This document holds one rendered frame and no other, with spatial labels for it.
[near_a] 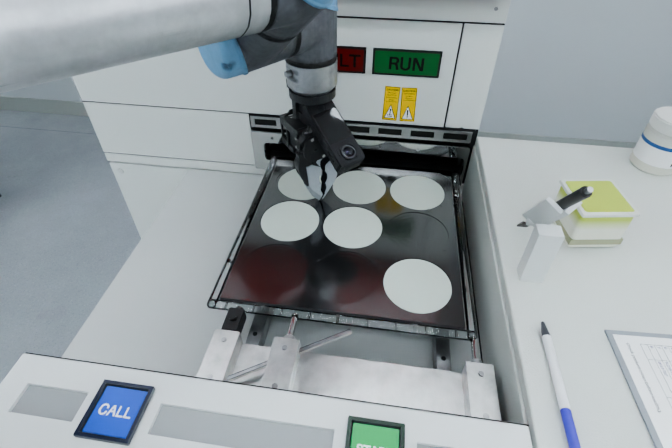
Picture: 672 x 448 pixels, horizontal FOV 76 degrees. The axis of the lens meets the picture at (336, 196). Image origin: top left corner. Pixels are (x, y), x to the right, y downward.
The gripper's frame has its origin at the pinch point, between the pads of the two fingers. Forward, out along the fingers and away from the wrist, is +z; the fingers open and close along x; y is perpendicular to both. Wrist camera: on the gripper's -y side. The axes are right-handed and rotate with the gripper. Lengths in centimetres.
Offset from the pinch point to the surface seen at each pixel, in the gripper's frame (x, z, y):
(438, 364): 1.3, 6.6, -32.6
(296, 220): 6.2, 1.6, -1.6
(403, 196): -13.3, 1.7, -6.6
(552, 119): -183, 71, 60
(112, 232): 41, 92, 123
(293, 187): 2.4, 1.6, 6.5
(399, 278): -0.7, 1.6, -21.0
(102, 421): 39.1, -4.9, -22.7
